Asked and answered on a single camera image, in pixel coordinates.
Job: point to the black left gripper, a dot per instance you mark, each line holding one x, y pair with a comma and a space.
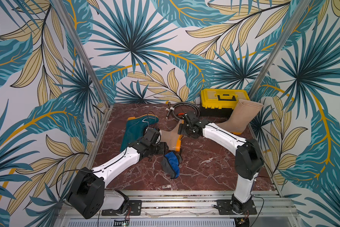
163, 146

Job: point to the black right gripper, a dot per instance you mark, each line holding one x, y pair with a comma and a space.
182, 128

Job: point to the beige boot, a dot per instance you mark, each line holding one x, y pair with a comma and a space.
172, 138
244, 112

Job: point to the blue grey cloth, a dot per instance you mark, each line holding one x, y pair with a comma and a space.
170, 164

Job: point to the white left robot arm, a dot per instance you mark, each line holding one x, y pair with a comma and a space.
87, 193

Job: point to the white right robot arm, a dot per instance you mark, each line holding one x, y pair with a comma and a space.
248, 160

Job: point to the teal rubber boot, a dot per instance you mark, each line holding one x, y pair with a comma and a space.
135, 127

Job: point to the yellow black toolbox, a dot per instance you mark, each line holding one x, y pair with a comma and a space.
220, 102

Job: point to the red handled pliers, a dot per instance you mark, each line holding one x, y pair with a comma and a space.
181, 115

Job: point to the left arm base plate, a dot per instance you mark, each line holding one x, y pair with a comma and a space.
131, 208

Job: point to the aluminium front rail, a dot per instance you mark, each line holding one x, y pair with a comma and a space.
202, 209

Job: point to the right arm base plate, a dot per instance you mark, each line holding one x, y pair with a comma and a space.
234, 207

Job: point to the left aluminium frame post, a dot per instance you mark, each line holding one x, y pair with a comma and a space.
65, 18

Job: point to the aluminium frame post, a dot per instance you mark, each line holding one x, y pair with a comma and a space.
65, 18
290, 26

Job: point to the right aluminium frame post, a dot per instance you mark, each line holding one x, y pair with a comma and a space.
290, 26

